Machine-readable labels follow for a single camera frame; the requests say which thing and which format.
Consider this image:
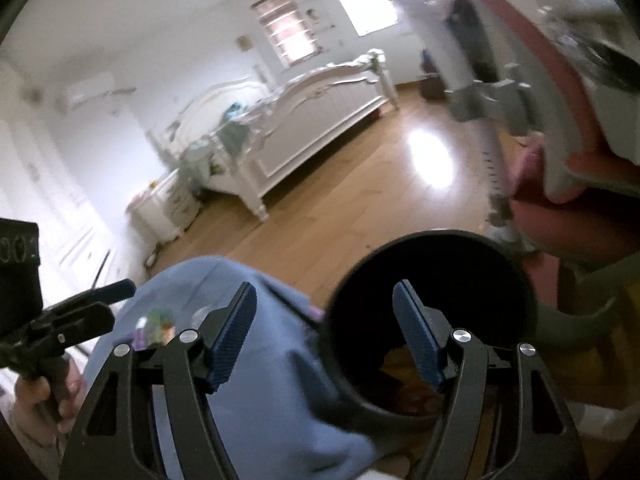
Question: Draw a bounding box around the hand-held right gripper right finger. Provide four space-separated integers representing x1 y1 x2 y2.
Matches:
392 280 588 480

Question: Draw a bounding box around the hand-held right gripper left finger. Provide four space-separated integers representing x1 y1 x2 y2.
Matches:
59 281 258 480

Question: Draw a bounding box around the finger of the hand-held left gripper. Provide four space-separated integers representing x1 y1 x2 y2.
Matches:
27 304 117 348
45 279 137 317

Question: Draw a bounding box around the black round bin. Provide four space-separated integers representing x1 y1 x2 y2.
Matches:
319 230 542 436

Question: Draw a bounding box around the person's left hand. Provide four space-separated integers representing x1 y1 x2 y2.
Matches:
10 357 90 438

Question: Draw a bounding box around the green printed packet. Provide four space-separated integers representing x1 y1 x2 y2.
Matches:
136 309 177 348

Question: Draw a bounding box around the blue tablecloth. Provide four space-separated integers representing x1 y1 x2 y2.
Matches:
82 255 383 480

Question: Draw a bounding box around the white wardrobe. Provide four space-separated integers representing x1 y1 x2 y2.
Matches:
0 60 131 293

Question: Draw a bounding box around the white nightstand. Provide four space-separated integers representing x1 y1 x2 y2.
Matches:
127 170 202 247

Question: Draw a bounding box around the white air conditioner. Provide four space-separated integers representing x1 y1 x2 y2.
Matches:
59 72 137 112

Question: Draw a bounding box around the pale green bedding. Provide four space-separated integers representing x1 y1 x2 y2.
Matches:
177 102 261 181

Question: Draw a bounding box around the white wooden bed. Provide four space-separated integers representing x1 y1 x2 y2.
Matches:
149 49 401 222

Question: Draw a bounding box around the pile of clothes and bags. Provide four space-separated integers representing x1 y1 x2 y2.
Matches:
419 47 452 102

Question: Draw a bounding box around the white and grey chair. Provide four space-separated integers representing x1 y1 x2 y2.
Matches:
380 0 640 271

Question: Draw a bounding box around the window with brown blind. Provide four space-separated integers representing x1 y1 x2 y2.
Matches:
250 0 322 68

